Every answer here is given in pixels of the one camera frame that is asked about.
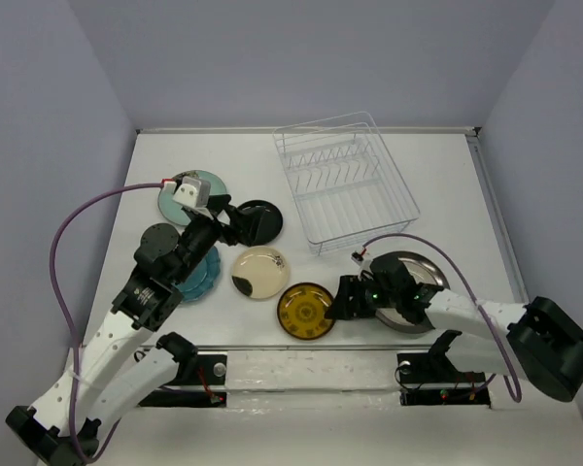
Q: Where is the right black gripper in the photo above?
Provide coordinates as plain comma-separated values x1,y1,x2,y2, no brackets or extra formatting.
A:
324,273,399,318

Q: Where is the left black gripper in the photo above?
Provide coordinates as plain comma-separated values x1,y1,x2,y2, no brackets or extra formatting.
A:
172,193,265,285

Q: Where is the black round plate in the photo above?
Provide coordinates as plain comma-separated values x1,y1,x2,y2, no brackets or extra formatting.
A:
238,200,284,245

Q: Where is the yellow patterned plate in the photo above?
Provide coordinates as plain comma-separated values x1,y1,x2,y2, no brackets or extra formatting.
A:
276,283,335,341

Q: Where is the light green flower plate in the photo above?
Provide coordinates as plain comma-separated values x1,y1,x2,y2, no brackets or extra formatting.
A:
157,170,227,226

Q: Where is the cream plate with black marks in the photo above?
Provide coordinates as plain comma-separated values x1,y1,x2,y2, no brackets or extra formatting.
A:
231,246,291,300

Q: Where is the dark teal scalloped plate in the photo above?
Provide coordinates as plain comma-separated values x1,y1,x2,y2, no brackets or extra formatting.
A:
177,247,221,304

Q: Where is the large dark rimmed plate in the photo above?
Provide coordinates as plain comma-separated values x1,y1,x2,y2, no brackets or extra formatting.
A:
376,251,450,336

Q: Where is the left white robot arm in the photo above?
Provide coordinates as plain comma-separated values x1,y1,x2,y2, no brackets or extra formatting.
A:
6,195,266,465

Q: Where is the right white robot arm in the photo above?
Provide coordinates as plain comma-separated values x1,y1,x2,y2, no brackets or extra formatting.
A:
326,252,583,402

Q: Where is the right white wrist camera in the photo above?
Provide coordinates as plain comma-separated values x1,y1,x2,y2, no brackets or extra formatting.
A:
351,248,373,281

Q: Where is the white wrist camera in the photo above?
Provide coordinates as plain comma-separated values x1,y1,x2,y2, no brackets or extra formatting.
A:
351,248,373,281
172,176,211,210

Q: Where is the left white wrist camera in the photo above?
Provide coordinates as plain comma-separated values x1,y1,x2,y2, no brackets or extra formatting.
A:
172,176,211,210

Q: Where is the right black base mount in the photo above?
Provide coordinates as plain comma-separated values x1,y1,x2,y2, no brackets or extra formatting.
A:
394,352,491,407

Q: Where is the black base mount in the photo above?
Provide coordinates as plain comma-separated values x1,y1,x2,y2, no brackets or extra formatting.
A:
138,352,227,409
394,352,491,407

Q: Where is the white wire dish rack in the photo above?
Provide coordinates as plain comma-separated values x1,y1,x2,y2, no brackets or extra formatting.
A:
273,112,421,255

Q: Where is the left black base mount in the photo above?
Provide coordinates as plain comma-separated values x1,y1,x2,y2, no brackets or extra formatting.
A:
138,352,227,409

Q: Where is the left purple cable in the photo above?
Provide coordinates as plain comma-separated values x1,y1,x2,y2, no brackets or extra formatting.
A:
49,181,172,462

